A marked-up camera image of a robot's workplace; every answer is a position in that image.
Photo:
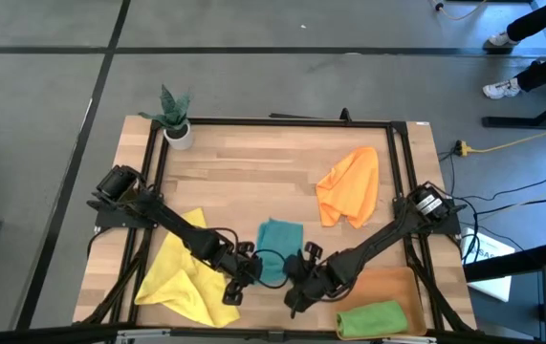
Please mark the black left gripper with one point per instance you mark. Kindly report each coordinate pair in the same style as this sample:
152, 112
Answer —
241, 270

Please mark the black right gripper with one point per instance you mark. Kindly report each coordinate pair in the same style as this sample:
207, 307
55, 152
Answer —
313, 279

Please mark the teal microfiber towel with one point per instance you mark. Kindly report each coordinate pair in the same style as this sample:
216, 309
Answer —
282, 236

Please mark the green microfiber towel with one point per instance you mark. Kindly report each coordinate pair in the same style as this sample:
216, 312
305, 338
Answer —
373, 319

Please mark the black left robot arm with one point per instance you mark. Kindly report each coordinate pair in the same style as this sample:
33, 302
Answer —
172, 224

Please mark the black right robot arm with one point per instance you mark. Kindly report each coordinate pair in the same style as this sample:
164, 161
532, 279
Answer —
382, 239

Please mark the yellow microfiber towel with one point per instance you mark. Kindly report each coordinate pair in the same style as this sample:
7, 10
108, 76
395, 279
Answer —
172, 286

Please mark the orange plastic basket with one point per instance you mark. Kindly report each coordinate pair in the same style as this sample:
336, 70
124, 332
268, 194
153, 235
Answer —
397, 286

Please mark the orange microfiber towel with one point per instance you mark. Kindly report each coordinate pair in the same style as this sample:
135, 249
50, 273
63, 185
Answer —
349, 186

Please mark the silver aluminium bar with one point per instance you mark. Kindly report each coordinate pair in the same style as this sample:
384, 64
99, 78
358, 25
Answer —
158, 334

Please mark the potted plant in grey pot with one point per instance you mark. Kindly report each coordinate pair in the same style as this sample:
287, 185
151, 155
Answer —
179, 138

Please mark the white printed box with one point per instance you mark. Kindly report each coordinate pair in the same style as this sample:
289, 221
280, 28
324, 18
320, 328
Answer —
495, 289

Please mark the black beam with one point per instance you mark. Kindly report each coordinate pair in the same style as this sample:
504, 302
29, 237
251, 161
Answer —
516, 260

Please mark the black horizontal bar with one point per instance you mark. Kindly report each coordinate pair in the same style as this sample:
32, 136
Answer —
38, 337

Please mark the black desk base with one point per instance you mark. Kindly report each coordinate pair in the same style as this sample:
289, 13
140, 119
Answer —
516, 122

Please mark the person's white shoe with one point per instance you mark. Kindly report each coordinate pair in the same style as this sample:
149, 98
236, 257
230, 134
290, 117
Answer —
498, 38
499, 90

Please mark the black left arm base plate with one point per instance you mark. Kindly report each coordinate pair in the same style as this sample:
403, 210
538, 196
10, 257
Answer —
110, 221

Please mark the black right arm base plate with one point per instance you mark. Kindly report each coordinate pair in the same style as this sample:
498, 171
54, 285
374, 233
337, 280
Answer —
449, 227

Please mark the black metal table frame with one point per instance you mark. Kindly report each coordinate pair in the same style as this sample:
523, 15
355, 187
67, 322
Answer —
224, 122

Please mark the black table-level camera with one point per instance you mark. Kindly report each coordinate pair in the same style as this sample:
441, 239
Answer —
345, 115

